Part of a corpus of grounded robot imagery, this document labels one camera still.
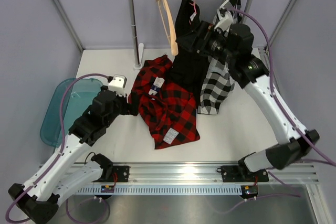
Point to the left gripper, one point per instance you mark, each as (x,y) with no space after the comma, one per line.
(129,109)

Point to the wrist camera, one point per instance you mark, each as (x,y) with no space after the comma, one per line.
(222,20)
(117,84)

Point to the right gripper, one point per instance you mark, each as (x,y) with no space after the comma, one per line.
(206,32)

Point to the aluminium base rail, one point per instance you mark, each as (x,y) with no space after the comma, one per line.
(206,173)

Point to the red black plaid shirt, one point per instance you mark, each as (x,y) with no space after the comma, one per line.
(168,110)

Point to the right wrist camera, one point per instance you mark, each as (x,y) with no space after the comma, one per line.
(222,20)

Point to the white cable duct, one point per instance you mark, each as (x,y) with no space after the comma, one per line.
(161,190)

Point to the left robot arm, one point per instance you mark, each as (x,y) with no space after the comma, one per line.
(40,197)

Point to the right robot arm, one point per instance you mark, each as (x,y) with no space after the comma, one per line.
(295,141)

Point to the left aluminium frame post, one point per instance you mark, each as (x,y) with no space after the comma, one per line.
(68,25)

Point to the wooden hanger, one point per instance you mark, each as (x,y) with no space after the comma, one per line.
(168,25)

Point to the right aluminium frame post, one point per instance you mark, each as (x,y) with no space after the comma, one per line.
(282,20)

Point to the aluminium frame post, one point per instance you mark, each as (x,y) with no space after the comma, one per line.
(68,25)
(282,20)

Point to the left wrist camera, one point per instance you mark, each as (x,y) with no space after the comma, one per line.
(117,84)

